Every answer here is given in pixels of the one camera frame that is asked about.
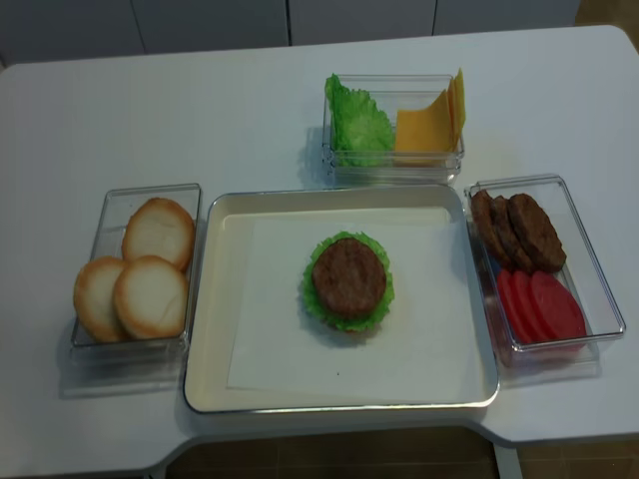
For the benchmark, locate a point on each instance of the upright yellow cheese slice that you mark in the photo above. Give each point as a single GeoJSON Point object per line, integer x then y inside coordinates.
{"type": "Point", "coordinates": [456, 103]}

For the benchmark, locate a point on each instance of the red tomato slice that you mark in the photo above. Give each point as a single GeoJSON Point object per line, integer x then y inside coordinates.
{"type": "Point", "coordinates": [520, 283]}
{"type": "Point", "coordinates": [559, 313]}
{"type": "Point", "coordinates": [516, 320]}

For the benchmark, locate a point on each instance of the bun half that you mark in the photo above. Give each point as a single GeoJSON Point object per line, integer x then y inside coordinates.
{"type": "Point", "coordinates": [150, 297]}
{"type": "Point", "coordinates": [93, 299]}
{"type": "Point", "coordinates": [163, 228]}

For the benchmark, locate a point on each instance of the clear plastic patty tomato container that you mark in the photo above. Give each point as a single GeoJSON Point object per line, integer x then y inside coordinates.
{"type": "Point", "coordinates": [582, 275]}

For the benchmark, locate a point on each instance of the clear plastic lettuce cheese container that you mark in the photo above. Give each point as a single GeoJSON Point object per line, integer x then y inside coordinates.
{"type": "Point", "coordinates": [393, 93]}

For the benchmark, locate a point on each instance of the clear plastic bun container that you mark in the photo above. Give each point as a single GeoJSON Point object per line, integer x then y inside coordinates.
{"type": "Point", "coordinates": [118, 207]}

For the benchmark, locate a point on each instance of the green lettuce leaf on burger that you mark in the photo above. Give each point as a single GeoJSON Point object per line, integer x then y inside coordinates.
{"type": "Point", "coordinates": [311, 300]}

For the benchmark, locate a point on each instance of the brown meat patty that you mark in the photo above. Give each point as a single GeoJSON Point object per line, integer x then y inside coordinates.
{"type": "Point", "coordinates": [480, 205]}
{"type": "Point", "coordinates": [536, 233]}
{"type": "Point", "coordinates": [349, 279]}
{"type": "Point", "coordinates": [508, 238]}

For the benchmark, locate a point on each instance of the back bun half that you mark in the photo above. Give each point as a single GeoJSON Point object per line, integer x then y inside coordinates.
{"type": "Point", "coordinates": [163, 228]}

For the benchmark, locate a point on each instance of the front bun half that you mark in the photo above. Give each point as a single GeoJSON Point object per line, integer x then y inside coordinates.
{"type": "Point", "coordinates": [150, 297]}

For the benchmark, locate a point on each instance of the green lettuce in container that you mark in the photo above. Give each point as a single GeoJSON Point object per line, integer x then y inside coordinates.
{"type": "Point", "coordinates": [358, 124]}

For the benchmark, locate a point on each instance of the right red tomato slice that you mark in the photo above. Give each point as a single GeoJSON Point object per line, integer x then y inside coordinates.
{"type": "Point", "coordinates": [559, 313]}

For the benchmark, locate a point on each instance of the left bun half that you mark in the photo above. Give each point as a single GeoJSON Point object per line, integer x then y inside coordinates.
{"type": "Point", "coordinates": [93, 299]}

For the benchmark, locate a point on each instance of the white metal serving tray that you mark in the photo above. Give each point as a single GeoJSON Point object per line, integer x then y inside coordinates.
{"type": "Point", "coordinates": [256, 349]}

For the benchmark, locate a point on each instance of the middle red tomato slice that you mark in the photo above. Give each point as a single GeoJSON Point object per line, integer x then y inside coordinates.
{"type": "Point", "coordinates": [520, 283]}

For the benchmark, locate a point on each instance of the left red tomato slice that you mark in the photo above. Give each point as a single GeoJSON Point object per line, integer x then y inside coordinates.
{"type": "Point", "coordinates": [516, 320]}

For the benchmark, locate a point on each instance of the flat yellow cheese slice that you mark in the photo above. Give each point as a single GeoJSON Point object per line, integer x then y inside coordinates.
{"type": "Point", "coordinates": [426, 130]}

